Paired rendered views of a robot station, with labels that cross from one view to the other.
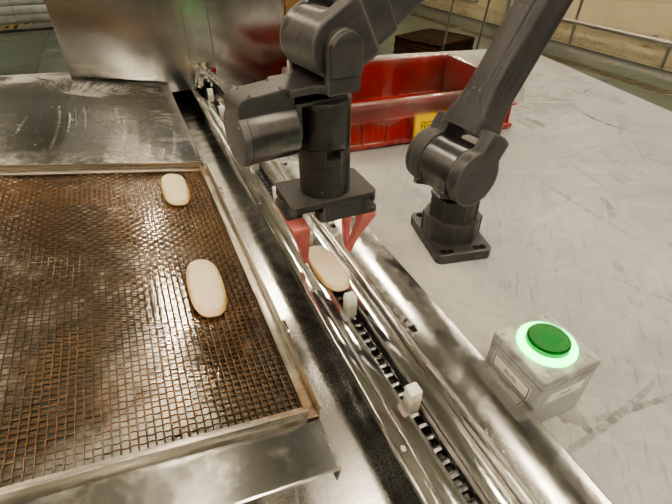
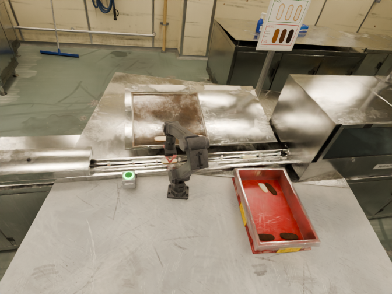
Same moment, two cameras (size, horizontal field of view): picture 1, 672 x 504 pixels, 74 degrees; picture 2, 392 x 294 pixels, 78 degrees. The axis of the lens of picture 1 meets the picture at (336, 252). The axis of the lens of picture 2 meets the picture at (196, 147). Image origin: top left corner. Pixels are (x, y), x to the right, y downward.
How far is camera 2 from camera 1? 1.41 m
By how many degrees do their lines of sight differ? 69
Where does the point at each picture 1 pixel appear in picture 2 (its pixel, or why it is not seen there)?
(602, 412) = (119, 192)
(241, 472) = (128, 139)
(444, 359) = (137, 168)
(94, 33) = (277, 116)
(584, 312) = (141, 206)
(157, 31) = (286, 129)
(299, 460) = (127, 144)
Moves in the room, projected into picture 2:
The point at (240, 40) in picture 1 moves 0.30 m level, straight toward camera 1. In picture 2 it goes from (297, 153) to (251, 148)
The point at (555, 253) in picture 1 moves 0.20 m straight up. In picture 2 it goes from (163, 213) to (164, 191)
